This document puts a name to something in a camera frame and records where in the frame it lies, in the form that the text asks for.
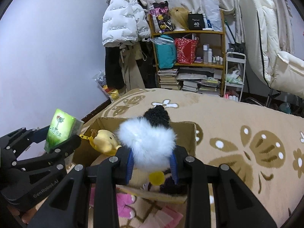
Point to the stack of books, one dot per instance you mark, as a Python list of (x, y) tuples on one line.
[(168, 79)]

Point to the yellow plush toy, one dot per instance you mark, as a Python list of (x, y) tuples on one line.
[(103, 141)]

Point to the black box with 40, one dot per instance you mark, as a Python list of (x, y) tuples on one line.
[(196, 22)]

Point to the black purple printed bag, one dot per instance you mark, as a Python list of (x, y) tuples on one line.
[(160, 16)]

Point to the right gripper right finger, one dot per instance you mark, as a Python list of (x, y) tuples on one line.
[(235, 204)]

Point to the white rolling cart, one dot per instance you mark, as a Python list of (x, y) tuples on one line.
[(235, 70)]

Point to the beige patterned carpet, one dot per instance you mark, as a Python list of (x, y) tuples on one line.
[(263, 146)]

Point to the black hanging garment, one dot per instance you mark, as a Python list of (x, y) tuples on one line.
[(114, 76)]

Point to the pile of papers magazines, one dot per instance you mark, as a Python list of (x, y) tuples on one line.
[(202, 80)]

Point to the white black fluffy plush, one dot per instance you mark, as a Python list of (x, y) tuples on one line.
[(152, 141)]

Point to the teal bag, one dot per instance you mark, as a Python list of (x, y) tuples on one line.
[(166, 51)]

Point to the person's left hand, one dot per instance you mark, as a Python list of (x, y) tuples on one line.
[(28, 215)]

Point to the pink plush toy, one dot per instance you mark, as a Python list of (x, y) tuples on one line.
[(123, 205)]

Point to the white recliner chair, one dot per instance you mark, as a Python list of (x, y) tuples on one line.
[(277, 69)]

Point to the wooden shelf unit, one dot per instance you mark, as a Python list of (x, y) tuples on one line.
[(210, 50)]

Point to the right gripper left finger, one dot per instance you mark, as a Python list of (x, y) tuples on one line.
[(68, 203)]

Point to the green tissue pack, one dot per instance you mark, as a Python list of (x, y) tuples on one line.
[(62, 127)]

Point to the red gift bag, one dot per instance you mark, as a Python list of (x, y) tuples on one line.
[(186, 50)]

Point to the plastic bag with toys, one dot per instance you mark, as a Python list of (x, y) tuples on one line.
[(100, 79)]

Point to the white plastic bag on shelf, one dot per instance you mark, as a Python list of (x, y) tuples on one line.
[(213, 14)]

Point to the white puffer jacket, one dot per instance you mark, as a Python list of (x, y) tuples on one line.
[(124, 22)]

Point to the blonde wig head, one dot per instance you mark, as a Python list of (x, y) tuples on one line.
[(179, 18)]

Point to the pink fuzzy socks pack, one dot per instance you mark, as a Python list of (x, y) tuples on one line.
[(164, 218)]

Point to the beige hanging trousers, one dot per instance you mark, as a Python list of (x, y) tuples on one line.
[(130, 70)]

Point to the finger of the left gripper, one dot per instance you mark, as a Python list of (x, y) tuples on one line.
[(59, 153), (20, 139)]

